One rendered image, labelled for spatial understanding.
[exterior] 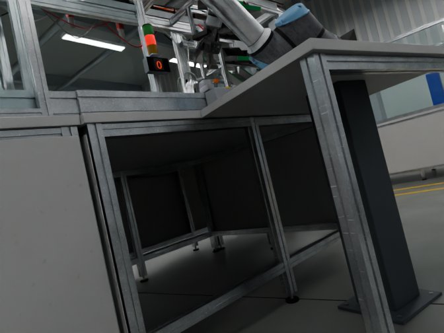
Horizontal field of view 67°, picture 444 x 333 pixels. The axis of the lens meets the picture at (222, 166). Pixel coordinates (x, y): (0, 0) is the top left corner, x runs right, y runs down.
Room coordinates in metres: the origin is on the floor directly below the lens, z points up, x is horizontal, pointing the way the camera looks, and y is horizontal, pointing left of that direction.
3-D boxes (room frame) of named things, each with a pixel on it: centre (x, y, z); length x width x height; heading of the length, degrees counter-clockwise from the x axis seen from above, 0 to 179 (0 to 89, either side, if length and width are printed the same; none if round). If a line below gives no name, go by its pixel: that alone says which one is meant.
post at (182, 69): (3.00, 0.14, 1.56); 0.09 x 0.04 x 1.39; 133
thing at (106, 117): (1.98, 0.29, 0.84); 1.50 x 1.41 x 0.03; 133
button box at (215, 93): (1.44, -0.10, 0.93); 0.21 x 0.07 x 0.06; 133
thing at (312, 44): (1.31, -0.46, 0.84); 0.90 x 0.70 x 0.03; 122
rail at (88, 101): (1.35, 0.08, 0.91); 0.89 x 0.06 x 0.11; 133
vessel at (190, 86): (2.65, 0.09, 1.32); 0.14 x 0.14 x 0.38
